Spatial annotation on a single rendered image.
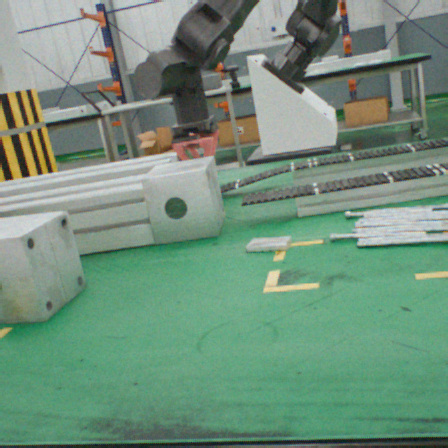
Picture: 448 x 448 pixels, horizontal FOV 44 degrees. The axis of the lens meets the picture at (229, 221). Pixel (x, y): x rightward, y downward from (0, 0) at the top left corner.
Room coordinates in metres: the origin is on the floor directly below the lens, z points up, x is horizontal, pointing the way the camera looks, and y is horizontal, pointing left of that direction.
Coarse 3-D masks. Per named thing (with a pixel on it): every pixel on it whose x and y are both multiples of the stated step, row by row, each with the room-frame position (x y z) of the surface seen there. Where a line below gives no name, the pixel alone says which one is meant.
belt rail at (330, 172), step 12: (396, 156) 0.90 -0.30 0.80; (408, 156) 0.90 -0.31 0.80; (420, 156) 0.90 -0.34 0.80; (432, 156) 0.90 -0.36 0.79; (444, 156) 0.89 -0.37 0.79; (312, 168) 0.92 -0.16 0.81; (324, 168) 0.92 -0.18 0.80; (336, 168) 0.91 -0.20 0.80; (348, 168) 0.92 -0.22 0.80; (360, 168) 0.92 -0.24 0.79; (372, 168) 0.91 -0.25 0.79; (384, 168) 0.90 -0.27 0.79; (396, 168) 0.90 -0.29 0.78; (408, 168) 0.90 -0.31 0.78; (300, 180) 0.92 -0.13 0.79; (312, 180) 0.92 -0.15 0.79; (324, 180) 0.92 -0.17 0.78
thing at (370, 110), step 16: (384, 96) 5.50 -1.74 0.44; (352, 112) 5.45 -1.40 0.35; (368, 112) 5.40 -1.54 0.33; (384, 112) 5.34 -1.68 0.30; (160, 128) 6.22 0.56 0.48; (224, 128) 5.74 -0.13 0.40; (240, 128) 5.70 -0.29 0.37; (256, 128) 5.67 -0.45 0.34; (144, 144) 5.93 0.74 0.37; (160, 144) 5.90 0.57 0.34; (224, 144) 5.74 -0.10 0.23
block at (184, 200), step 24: (168, 168) 0.78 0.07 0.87; (192, 168) 0.74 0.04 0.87; (144, 192) 0.73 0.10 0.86; (168, 192) 0.73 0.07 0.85; (192, 192) 0.72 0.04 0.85; (216, 192) 0.77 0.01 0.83; (168, 216) 0.73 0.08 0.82; (192, 216) 0.73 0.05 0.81; (216, 216) 0.73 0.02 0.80; (168, 240) 0.73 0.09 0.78
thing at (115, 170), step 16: (128, 160) 1.03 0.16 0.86; (144, 160) 1.00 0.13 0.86; (160, 160) 1.00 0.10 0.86; (176, 160) 0.99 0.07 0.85; (32, 176) 1.05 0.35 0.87; (48, 176) 1.03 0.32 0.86; (64, 176) 0.97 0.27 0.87; (80, 176) 0.94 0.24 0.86; (96, 176) 0.94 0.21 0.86; (112, 176) 0.93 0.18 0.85; (128, 176) 0.94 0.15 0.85; (0, 192) 0.96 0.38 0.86; (16, 192) 0.96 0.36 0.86; (32, 192) 0.95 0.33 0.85
